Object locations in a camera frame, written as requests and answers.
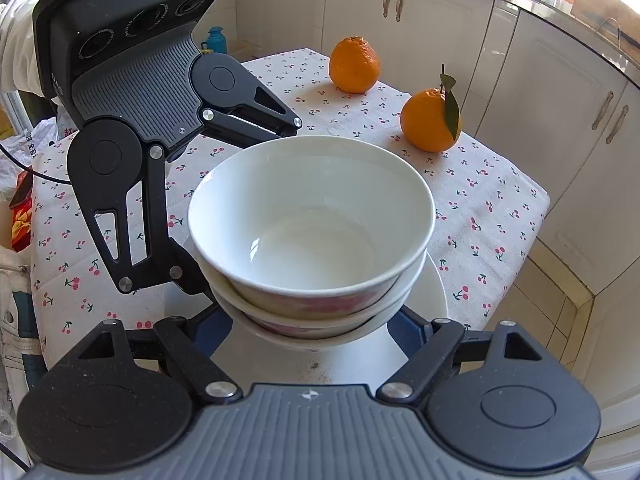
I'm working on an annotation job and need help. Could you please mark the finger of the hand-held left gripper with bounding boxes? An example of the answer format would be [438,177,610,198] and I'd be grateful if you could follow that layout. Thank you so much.
[201,66,303,148]
[79,145,212,297]

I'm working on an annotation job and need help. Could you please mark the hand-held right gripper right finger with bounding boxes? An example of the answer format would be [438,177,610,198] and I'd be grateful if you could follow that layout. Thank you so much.
[376,309,544,404]

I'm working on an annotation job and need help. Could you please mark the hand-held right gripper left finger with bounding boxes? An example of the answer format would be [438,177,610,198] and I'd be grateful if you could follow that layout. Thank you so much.
[82,305,244,404]

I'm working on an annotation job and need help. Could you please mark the white fruit print plate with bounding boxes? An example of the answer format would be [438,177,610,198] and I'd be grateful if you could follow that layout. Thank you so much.
[164,237,449,387]

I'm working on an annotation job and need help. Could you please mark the white pink flower bowl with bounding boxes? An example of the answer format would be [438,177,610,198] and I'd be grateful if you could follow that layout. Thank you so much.
[194,255,430,336]
[187,134,435,312]
[210,285,417,354]

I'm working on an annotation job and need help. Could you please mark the blue water bottle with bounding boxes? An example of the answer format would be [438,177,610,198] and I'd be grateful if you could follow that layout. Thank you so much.
[207,26,229,56]

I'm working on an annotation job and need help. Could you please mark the clear plastic bag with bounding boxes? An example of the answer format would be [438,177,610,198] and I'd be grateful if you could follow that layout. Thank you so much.
[0,115,63,201]

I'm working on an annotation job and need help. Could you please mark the leafless orange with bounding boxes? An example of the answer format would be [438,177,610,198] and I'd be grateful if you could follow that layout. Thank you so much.
[328,35,382,95]

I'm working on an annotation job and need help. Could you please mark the red snack packet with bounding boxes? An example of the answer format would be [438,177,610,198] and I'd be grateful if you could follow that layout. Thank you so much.
[10,170,34,252]

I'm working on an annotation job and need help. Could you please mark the cherry print tablecloth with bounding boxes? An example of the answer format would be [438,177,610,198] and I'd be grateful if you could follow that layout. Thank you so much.
[29,48,552,377]

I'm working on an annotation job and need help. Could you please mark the person's clothing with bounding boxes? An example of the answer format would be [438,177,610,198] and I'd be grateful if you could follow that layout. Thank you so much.
[0,247,53,461]

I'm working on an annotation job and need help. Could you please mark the orange with green leaf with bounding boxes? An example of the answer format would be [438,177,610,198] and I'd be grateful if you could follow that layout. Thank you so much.
[399,64,464,154]

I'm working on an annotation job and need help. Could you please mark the white kitchen cabinets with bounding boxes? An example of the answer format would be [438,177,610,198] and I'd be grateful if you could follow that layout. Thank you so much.
[227,0,640,411]

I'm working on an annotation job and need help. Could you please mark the brown paper bag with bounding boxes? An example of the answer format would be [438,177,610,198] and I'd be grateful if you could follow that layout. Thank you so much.
[571,0,640,28]

